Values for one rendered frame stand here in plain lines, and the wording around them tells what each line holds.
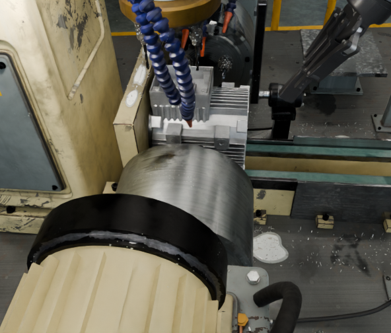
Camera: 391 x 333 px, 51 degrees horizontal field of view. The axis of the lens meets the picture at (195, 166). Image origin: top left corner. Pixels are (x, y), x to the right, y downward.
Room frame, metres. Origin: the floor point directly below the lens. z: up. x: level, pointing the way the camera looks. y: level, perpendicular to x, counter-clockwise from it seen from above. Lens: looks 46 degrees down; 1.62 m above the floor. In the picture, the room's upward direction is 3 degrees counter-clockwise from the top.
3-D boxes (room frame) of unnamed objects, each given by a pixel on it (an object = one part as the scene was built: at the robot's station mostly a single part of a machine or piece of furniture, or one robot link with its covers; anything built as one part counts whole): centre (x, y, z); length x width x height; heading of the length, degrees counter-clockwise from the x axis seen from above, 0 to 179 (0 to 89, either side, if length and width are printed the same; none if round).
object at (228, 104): (0.71, -0.02, 1.02); 0.20 x 0.19 x 0.19; 81
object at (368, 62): (1.18, -0.49, 0.86); 0.27 x 0.24 x 0.12; 172
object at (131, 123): (0.73, 0.14, 0.97); 0.30 x 0.11 x 0.34; 172
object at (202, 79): (0.72, 0.02, 1.11); 0.12 x 0.11 x 0.07; 81
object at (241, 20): (1.04, -0.06, 1.04); 0.41 x 0.25 x 0.25; 172
